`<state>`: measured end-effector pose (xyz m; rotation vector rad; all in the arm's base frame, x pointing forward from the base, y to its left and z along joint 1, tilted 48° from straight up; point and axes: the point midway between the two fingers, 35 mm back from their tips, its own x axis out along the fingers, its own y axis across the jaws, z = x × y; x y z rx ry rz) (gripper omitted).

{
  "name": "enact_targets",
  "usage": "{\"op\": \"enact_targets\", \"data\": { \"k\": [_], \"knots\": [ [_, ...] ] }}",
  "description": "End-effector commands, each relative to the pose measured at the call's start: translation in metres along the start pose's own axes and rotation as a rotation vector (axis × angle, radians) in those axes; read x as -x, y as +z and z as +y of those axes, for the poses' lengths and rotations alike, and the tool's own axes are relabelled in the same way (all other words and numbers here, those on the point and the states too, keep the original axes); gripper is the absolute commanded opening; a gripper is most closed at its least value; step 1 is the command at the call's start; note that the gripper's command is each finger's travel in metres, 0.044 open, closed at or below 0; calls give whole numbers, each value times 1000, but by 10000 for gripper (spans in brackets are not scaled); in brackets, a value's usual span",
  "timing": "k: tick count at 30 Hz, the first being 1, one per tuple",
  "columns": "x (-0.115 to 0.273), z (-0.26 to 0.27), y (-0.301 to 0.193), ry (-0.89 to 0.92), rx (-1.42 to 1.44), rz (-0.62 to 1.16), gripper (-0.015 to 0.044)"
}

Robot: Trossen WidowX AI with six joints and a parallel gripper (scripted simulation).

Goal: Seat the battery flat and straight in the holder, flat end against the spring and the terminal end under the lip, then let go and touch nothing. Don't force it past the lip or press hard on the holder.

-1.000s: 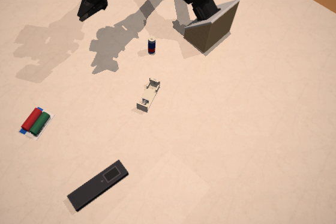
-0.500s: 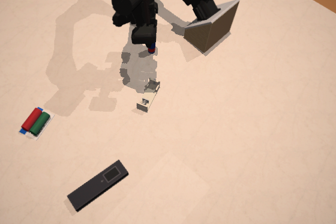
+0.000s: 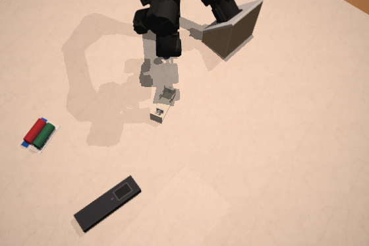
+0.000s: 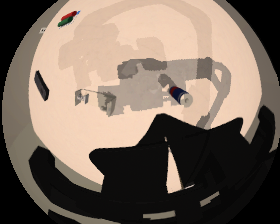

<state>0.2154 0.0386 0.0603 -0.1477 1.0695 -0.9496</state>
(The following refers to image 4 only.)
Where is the blue and red battery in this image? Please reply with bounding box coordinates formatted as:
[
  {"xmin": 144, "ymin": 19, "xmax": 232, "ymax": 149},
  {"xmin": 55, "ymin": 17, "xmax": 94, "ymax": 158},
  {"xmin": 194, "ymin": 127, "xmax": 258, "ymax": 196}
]
[{"xmin": 169, "ymin": 86, "xmax": 194, "ymax": 108}]

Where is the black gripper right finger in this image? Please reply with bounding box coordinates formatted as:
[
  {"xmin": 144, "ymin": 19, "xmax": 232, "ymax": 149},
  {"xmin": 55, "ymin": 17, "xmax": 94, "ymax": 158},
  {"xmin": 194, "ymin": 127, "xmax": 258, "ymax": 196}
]
[{"xmin": 160, "ymin": 113, "xmax": 244, "ymax": 188}]

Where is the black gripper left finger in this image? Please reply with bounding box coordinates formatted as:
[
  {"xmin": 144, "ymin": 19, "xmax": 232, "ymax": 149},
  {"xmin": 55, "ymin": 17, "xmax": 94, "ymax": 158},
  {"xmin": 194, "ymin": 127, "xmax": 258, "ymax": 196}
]
[{"xmin": 89, "ymin": 113, "xmax": 169, "ymax": 187}]

